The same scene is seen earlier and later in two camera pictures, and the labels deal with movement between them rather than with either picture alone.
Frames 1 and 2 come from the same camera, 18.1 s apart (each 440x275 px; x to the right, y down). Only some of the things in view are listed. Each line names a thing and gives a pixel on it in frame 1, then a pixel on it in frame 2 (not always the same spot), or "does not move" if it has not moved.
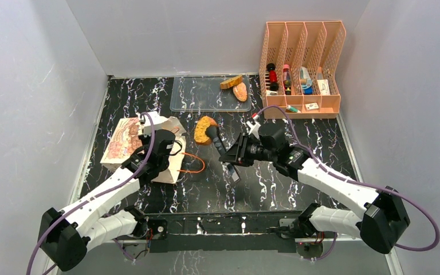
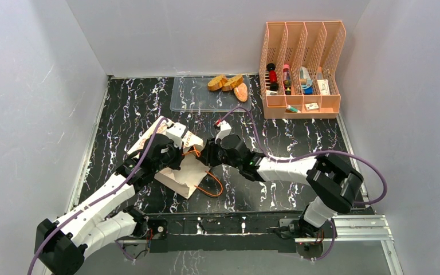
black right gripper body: x=234 y=153 -> x=209 y=155
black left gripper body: x=165 y=165 does not move
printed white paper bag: x=121 y=141 -> x=183 y=181
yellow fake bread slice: x=231 y=82 does not move
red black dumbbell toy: x=274 y=85 does not move
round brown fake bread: x=200 y=137 -> x=217 y=83
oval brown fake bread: x=240 y=91 does not move
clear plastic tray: x=203 y=93 does not move
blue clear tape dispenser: x=306 y=81 does not move
